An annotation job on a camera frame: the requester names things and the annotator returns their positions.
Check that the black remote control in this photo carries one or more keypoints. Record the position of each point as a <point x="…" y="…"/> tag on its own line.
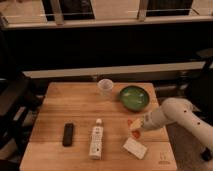
<point x="68" y="134"/>

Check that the white sponge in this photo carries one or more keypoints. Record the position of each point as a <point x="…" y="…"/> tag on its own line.
<point x="135" y="148"/>

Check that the orange red pepper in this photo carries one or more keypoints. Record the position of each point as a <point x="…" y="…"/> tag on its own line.
<point x="136" y="134"/>

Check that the green bowl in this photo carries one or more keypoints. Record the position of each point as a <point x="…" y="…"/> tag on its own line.
<point x="134" y="98"/>

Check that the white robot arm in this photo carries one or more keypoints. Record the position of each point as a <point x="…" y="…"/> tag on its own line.
<point x="180" y="111"/>

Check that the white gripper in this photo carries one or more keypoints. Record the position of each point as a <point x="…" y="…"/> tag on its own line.
<point x="145" y="123"/>

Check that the clear plastic cup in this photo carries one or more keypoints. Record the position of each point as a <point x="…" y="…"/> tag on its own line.
<point x="105" y="86"/>

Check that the white plastic bottle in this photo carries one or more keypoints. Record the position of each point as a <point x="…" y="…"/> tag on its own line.
<point x="95" y="149"/>

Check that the black chair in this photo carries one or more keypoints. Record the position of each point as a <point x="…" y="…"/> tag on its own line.
<point x="15" y="102"/>

